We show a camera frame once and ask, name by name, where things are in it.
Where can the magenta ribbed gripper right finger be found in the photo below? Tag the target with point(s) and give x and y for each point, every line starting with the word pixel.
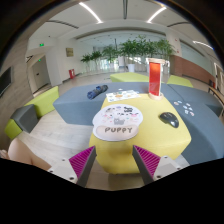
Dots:
pixel 151 166

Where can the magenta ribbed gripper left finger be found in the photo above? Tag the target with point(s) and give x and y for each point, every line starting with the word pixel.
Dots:
pixel 77 168

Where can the black computer mouse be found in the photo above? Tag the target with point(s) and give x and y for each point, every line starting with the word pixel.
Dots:
pixel 169 118

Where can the round puppy mouse pad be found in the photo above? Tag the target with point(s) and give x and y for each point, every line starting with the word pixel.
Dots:
pixel 117 122

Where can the yellow-green ottoman table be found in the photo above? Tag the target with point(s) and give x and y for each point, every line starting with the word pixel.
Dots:
pixel 162 139

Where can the grey and green side seat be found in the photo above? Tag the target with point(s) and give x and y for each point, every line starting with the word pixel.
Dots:
pixel 23 119

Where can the lime green bench left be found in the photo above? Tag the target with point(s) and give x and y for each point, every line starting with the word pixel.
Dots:
pixel 44 102

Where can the grey modular sofa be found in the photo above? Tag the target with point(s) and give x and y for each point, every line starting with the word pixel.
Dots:
pixel 199 110

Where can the white sticker sheet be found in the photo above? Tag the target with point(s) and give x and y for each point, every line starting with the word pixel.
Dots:
pixel 121 95

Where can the green bench far centre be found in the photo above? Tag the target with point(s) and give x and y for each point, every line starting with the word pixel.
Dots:
pixel 128 77

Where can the red fire extinguisher box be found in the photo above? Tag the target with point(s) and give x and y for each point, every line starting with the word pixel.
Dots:
pixel 71 73

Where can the potted green plant row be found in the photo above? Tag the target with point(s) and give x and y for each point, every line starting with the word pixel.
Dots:
pixel 130 49

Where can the black wall screen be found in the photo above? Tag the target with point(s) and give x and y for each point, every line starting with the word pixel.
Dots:
pixel 5 80

